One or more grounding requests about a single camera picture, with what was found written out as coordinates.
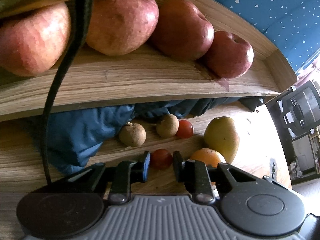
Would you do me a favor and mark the black office chair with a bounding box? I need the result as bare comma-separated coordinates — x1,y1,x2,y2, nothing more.
266,81,319,153

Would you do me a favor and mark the cherry tomato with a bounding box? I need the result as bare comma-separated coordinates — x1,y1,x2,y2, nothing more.
150,149,172,170
176,120,194,139

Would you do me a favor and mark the orange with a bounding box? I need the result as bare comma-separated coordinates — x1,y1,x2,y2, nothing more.
189,148,226,167

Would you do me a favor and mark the pale red apple left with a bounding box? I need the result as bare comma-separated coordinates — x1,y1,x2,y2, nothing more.
1,2,71,77

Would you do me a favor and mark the cherry tomato front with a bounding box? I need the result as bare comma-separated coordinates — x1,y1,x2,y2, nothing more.
150,149,172,170

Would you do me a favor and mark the green yellow mango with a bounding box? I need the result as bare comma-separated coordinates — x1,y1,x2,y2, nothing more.
204,116,240,163

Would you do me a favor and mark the blue dotted fabric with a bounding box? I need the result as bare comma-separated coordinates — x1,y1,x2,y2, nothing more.
215,0,319,73

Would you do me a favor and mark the small brown longan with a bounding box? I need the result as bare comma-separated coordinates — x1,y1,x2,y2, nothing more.
118,122,146,147
156,114,179,138

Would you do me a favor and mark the wooden shelf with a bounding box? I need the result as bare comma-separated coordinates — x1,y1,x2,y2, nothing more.
0,0,298,122

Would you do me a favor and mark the pale red apple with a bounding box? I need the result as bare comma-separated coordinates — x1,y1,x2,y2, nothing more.
1,2,71,77
86,0,159,56

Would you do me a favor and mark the dark red apple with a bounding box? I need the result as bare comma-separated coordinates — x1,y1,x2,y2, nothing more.
151,0,214,61
205,31,254,79

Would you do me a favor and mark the cherry tomato back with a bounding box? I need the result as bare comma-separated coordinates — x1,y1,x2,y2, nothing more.
176,120,194,139

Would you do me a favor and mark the dark red apple right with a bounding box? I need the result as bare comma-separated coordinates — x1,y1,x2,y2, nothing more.
205,31,254,79

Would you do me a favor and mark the black cable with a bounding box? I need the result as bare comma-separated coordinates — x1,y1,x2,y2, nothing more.
42,0,97,185

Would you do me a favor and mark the dark blue cloth under shelf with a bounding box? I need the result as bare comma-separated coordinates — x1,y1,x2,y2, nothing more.
47,96,265,174

